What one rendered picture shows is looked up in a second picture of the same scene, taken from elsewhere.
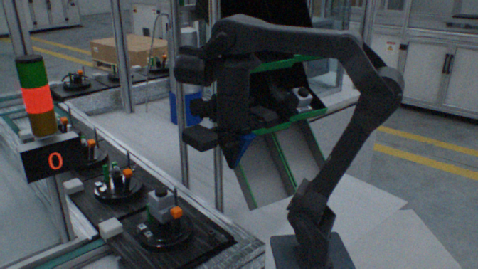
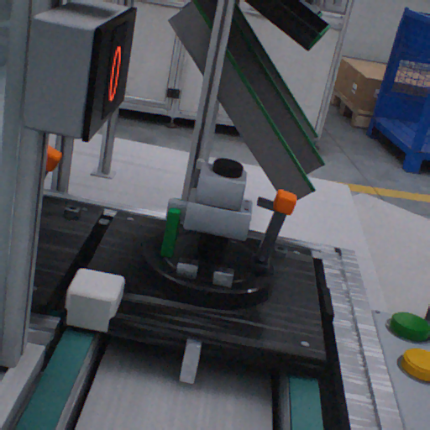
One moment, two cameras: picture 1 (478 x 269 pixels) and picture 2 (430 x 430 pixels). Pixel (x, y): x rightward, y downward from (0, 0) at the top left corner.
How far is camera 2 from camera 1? 0.82 m
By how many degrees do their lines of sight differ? 45
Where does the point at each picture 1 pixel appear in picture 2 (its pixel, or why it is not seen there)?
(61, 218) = (28, 280)
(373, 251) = (397, 249)
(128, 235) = (148, 298)
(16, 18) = not seen: outside the picture
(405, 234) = (397, 222)
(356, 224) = (338, 222)
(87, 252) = (81, 369)
